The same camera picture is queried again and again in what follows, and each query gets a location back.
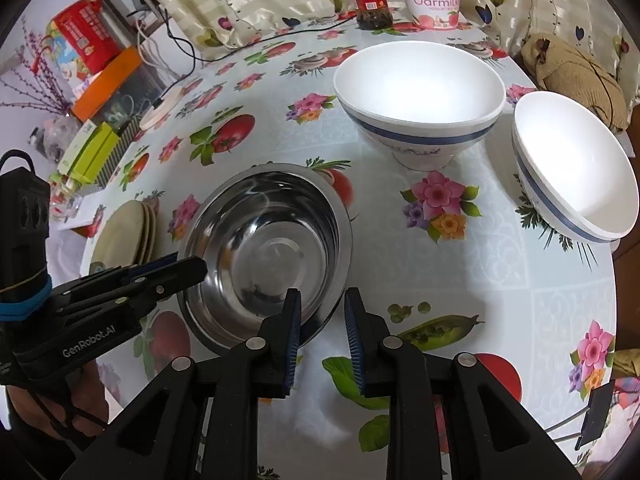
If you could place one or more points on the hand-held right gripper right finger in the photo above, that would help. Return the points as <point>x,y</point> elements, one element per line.
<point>352,340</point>

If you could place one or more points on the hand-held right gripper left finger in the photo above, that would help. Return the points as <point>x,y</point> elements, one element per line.
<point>292,340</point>

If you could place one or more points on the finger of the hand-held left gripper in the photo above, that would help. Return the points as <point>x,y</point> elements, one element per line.
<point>180,275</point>
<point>115,272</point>

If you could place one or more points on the tan round plate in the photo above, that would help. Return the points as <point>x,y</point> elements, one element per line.
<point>120,235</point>
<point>155,230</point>
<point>149,232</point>

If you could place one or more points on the stainless steel bowl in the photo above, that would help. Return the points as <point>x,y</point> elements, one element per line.
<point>265,240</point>

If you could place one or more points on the white blue-rimmed bowl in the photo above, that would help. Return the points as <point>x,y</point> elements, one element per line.
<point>570,160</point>
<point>415,90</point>

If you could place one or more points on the person's left hand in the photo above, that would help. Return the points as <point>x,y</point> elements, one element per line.
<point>85,390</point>

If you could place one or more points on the white paper sheet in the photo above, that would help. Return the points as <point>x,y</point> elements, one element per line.
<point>90,215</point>

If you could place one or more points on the small glass jars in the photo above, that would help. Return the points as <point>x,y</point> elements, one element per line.
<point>65,200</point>

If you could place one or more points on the green cardboard box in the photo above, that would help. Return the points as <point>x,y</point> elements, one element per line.
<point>97,152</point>

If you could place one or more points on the white green-edged box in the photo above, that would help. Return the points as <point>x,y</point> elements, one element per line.
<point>75,147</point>

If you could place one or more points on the striped tray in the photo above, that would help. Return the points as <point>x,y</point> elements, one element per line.
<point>125,140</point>

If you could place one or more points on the clear plastic bag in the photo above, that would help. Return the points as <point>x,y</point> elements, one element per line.
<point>55,135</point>

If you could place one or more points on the cream kettle base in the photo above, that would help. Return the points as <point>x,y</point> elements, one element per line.
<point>160,112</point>

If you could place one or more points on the orange lidded box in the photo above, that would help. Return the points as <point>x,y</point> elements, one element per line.
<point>105,82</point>

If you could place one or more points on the purple decorative branches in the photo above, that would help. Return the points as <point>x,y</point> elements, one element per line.
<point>35,85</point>

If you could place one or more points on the red cartoon print box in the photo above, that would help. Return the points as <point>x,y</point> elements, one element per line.
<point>85,30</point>

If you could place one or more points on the black panel on metal rod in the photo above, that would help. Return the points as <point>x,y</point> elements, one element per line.
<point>595,415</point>

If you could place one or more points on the white yogurt tub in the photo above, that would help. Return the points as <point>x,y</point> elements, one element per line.
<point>432,7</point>

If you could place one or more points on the tan knitted hat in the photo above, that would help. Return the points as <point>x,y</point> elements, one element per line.
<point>570,75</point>

